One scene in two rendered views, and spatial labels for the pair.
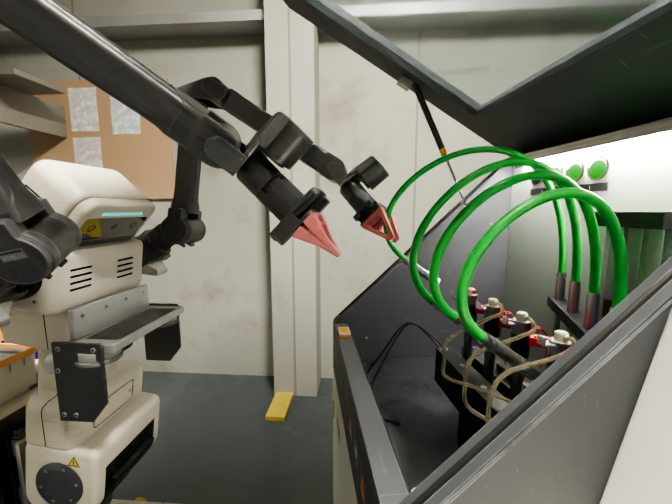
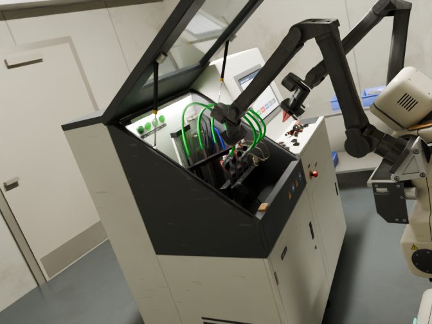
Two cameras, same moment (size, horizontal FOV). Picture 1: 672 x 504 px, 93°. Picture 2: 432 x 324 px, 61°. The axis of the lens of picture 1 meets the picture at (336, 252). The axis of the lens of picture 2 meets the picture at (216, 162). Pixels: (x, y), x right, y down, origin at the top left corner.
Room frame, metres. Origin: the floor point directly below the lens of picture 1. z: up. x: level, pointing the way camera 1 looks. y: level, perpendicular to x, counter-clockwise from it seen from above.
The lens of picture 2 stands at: (2.05, 0.72, 1.63)
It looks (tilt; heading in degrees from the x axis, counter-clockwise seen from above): 17 degrees down; 217
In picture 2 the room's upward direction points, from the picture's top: 17 degrees counter-clockwise
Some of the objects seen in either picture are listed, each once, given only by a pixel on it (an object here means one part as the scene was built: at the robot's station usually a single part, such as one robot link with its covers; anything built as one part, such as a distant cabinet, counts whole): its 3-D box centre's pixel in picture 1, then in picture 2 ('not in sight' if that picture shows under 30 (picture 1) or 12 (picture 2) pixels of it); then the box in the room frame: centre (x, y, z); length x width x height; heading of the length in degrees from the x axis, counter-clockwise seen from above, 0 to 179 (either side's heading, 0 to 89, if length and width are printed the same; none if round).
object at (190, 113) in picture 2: not in sight; (198, 133); (0.44, -0.57, 1.20); 0.13 x 0.03 x 0.31; 5
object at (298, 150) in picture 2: not in sight; (296, 136); (-0.06, -0.20, 0.96); 0.70 x 0.22 x 0.03; 5
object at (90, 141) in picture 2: not in sight; (201, 196); (0.35, -0.77, 0.75); 1.40 x 0.28 x 1.50; 5
